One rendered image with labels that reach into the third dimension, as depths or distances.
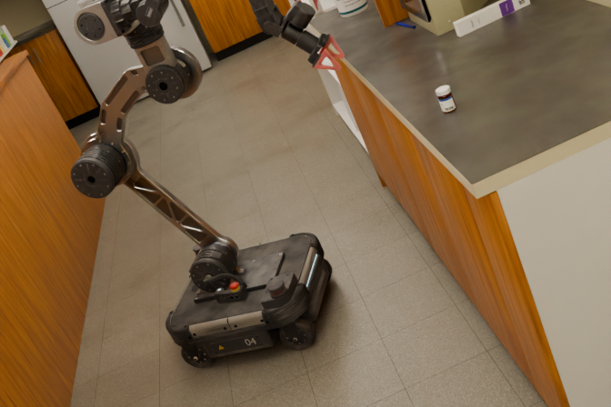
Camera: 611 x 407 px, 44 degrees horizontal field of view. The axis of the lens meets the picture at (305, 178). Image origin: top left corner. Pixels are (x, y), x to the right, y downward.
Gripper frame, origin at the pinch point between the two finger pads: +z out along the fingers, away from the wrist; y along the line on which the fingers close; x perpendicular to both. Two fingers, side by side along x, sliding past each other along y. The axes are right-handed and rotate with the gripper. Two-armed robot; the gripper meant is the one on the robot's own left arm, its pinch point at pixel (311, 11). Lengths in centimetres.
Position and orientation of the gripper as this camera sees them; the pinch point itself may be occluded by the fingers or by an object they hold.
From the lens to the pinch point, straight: 305.2
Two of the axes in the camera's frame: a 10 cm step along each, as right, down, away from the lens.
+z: 3.9, 8.3, 4.0
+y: 9.1, -4.2, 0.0
